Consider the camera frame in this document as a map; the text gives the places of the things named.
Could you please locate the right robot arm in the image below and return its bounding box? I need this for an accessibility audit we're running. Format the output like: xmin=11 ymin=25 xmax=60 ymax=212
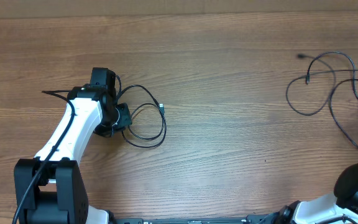
xmin=274 ymin=163 xmax=358 ymax=224

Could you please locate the black USB cable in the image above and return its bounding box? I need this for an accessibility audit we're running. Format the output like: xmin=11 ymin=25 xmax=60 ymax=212
xmin=115 ymin=84 xmax=167 ymax=149
xmin=285 ymin=53 xmax=358 ymax=117
xmin=305 ymin=51 xmax=358 ymax=154

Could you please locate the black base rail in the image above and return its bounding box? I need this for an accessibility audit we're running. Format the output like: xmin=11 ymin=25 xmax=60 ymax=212
xmin=109 ymin=213 xmax=278 ymax=224

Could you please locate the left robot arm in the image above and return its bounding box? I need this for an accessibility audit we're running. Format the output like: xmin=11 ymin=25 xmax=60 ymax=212
xmin=12 ymin=67 xmax=132 ymax=223

